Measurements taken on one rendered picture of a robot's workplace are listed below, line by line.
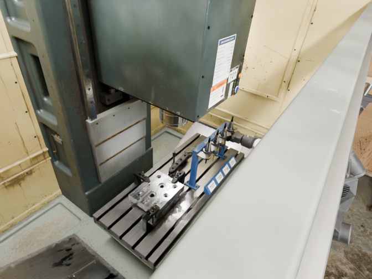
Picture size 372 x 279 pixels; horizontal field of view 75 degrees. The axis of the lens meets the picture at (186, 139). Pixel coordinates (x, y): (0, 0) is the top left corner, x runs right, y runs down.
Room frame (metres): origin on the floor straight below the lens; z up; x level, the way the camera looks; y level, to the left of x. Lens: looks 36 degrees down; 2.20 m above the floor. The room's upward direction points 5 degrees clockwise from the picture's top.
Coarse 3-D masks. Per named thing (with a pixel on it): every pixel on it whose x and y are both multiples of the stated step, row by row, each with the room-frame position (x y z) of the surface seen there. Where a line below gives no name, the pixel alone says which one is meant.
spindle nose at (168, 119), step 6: (162, 114) 1.08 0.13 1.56; (168, 114) 1.06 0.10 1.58; (162, 120) 1.08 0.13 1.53; (168, 120) 1.06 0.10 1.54; (174, 120) 1.06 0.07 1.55; (180, 120) 1.07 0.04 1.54; (186, 120) 1.10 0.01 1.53; (168, 126) 1.07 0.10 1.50; (174, 126) 1.06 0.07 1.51; (180, 126) 1.07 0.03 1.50
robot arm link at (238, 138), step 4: (236, 132) 1.52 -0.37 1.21; (232, 136) 1.47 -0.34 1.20; (236, 136) 1.48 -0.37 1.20; (240, 136) 1.48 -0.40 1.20; (244, 136) 1.46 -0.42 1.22; (248, 136) 1.46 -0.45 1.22; (232, 140) 1.46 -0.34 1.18; (236, 140) 1.46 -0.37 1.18; (240, 140) 1.45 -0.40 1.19; (244, 140) 1.43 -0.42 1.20; (244, 144) 1.42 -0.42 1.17
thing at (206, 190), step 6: (228, 162) 1.47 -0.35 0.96; (222, 168) 1.39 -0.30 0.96; (216, 174) 1.31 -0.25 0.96; (222, 174) 1.35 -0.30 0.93; (210, 180) 1.24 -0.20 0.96; (216, 180) 1.27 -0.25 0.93; (204, 186) 1.18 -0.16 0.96; (216, 186) 1.25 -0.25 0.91; (204, 192) 1.18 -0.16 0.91; (210, 192) 1.17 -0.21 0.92
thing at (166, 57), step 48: (96, 0) 1.23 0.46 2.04; (144, 0) 1.08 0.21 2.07; (192, 0) 0.96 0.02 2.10; (240, 0) 1.15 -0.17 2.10; (96, 48) 1.26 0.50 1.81; (144, 48) 1.08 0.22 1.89; (192, 48) 0.95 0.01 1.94; (240, 48) 1.24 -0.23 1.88; (144, 96) 1.08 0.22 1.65; (192, 96) 0.94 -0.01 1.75
